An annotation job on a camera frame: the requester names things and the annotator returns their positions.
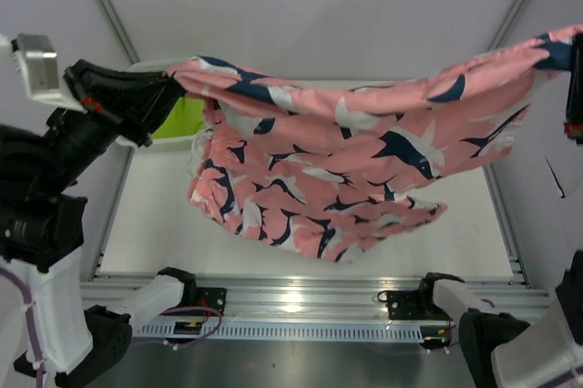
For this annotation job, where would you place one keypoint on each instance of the white slotted cable duct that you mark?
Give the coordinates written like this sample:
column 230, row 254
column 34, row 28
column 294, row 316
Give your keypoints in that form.
column 283, row 331

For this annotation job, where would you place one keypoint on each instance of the lime green shorts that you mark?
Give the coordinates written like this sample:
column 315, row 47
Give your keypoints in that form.
column 184, row 120

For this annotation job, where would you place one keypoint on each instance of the left aluminium frame post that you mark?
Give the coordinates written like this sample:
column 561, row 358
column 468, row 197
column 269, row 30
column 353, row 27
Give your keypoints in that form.
column 118, row 30

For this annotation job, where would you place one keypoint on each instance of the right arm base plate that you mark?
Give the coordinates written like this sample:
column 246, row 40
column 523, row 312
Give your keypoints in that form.
column 410, row 306

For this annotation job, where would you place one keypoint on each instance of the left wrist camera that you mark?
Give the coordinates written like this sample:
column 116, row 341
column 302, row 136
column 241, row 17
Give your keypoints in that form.
column 36, row 62

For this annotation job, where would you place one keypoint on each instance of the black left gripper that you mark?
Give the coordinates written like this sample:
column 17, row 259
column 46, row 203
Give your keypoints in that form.
column 135, row 101

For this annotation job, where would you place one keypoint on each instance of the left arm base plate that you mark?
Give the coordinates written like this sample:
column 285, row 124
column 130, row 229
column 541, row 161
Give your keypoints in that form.
column 206, row 302

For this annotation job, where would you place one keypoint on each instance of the aluminium mounting rail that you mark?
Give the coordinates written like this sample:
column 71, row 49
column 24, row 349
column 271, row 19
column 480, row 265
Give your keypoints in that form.
column 354, row 302

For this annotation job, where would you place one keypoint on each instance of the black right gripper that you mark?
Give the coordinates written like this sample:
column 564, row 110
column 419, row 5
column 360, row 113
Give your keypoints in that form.
column 575, row 86

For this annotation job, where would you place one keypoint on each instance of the white plastic basket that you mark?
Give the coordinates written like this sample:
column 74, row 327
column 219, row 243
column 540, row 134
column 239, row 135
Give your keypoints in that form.
column 161, row 65

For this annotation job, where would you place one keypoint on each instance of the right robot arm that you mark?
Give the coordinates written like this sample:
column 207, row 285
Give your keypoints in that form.
column 499, row 349

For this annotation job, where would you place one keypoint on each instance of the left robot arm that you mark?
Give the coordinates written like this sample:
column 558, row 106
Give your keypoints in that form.
column 41, row 225

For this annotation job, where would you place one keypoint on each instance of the pink shark print shorts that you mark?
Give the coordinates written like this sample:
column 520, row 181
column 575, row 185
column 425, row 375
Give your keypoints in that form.
column 329, row 173

